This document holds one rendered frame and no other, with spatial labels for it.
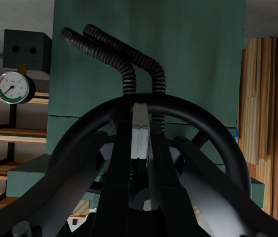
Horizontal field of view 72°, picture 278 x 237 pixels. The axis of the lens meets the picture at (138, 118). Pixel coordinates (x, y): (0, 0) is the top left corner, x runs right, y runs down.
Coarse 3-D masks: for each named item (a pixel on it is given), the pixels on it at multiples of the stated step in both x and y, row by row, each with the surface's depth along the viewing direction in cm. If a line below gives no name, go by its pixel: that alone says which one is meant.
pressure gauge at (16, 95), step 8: (8, 72) 36; (16, 72) 36; (24, 72) 39; (0, 80) 36; (8, 80) 36; (16, 80) 36; (24, 80) 36; (32, 80) 39; (0, 88) 36; (8, 88) 36; (16, 88) 36; (24, 88) 36; (32, 88) 38; (0, 96) 36; (8, 96) 36; (16, 96) 36; (24, 96) 36; (32, 96) 38
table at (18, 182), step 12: (48, 156) 58; (12, 168) 44; (24, 168) 45; (36, 168) 45; (12, 180) 43; (24, 180) 43; (36, 180) 43; (96, 180) 44; (252, 180) 48; (12, 192) 43; (24, 192) 43; (252, 192) 45; (96, 204) 34; (192, 204) 45
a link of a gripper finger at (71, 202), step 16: (80, 144) 13; (96, 144) 13; (64, 160) 11; (80, 160) 11; (96, 160) 14; (48, 176) 9; (64, 176) 10; (80, 176) 11; (96, 176) 13; (32, 192) 8; (48, 192) 8; (64, 192) 9; (80, 192) 11; (0, 208) 7; (16, 208) 8; (32, 208) 8; (48, 208) 8; (64, 208) 10; (0, 224) 7; (16, 224) 7; (32, 224) 7; (48, 224) 8
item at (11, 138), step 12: (36, 96) 243; (12, 108) 277; (12, 120) 277; (0, 132) 233; (12, 132) 234; (24, 132) 235; (36, 132) 240; (12, 144) 279; (12, 156) 280; (0, 168) 244; (0, 204) 252; (72, 216) 238; (84, 216) 240
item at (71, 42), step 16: (64, 32) 33; (96, 32) 33; (80, 48) 33; (96, 48) 32; (112, 48) 32; (128, 48) 32; (112, 64) 31; (128, 64) 31; (144, 64) 31; (128, 80) 30; (160, 80) 31
